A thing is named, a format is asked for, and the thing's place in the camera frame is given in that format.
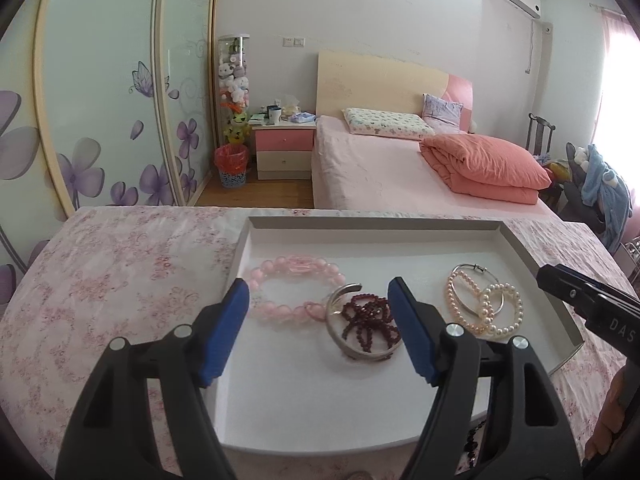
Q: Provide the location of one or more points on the grey metal cuff bangle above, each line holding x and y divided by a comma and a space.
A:
334, 332

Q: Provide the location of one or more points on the dark wooden chair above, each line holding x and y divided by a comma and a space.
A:
540, 132

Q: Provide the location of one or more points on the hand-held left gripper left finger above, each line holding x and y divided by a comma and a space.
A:
225, 330

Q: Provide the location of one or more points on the bed with pink sheet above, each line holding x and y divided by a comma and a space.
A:
370, 170

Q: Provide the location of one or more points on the grey shallow tray box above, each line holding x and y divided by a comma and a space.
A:
310, 390

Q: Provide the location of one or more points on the glass plush toy display column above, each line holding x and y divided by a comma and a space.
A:
232, 85

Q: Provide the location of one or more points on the thin silver bangle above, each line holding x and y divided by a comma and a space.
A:
467, 266

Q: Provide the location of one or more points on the light blue garment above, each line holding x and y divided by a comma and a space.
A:
607, 190

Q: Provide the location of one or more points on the red lined waste basket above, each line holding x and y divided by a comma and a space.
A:
231, 165

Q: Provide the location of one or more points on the pink and beige nightstand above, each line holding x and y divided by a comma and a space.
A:
282, 152

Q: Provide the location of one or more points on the wall switch plate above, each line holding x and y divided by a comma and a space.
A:
294, 41

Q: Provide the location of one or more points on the grey chair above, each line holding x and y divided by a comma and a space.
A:
575, 195

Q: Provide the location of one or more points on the lilac pillow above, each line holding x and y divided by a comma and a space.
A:
442, 110

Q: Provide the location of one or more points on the blue cloth bundle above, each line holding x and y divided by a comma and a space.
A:
302, 119

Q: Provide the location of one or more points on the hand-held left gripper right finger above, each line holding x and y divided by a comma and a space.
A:
412, 335

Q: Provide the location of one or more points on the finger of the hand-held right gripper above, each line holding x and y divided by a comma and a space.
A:
567, 282

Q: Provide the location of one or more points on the person's right hand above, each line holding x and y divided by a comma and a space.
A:
607, 425

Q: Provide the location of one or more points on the pink curtain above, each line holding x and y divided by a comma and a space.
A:
612, 60

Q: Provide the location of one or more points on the air conditioner pipe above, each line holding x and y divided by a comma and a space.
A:
531, 45

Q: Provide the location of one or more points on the beige and pink headboard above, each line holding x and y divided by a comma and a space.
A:
380, 85

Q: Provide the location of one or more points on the white mug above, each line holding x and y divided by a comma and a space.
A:
274, 115

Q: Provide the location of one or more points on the pink floral tablecloth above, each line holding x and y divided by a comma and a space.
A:
125, 270

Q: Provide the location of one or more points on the coral folded quilt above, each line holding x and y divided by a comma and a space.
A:
480, 165

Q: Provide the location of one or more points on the patterned flat pillow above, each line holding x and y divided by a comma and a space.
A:
385, 124

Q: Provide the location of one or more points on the floral sliding door wardrobe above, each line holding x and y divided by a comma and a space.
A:
100, 85

